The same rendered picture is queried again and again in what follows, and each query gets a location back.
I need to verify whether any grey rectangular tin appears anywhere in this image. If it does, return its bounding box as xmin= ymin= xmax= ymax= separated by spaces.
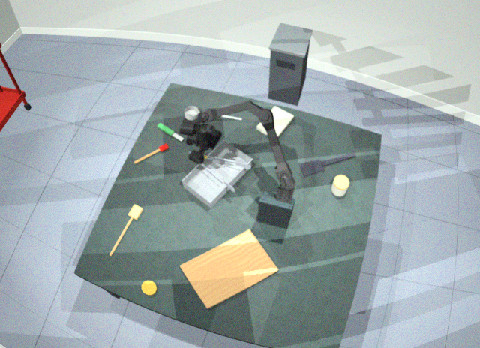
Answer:
xmin=182 ymin=140 xmax=253 ymax=208

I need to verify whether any light wooden board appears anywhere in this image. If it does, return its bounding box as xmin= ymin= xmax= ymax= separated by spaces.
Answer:
xmin=180 ymin=230 xmax=278 ymax=308

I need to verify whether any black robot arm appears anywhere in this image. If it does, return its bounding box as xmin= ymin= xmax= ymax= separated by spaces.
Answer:
xmin=179 ymin=100 xmax=296 ymax=204

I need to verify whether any white cylinder with orange top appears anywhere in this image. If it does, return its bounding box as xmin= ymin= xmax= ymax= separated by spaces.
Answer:
xmin=331 ymin=175 xmax=349 ymax=197

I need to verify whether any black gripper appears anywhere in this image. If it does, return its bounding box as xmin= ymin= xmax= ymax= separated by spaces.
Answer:
xmin=188 ymin=130 xmax=222 ymax=164

